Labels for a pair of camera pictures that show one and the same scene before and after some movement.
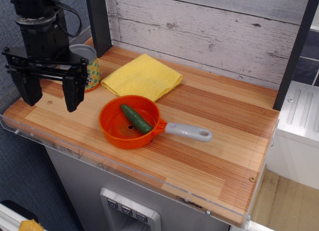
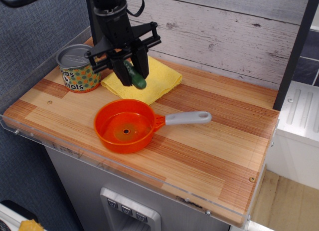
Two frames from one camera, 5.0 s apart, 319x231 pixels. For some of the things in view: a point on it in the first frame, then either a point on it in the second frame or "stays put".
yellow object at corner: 30,225 stays put
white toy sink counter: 295,151 stays put
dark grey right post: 290,71 stays put
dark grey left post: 99,21 stays put
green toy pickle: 144,126 → 137,80
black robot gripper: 47,53 → 119,38
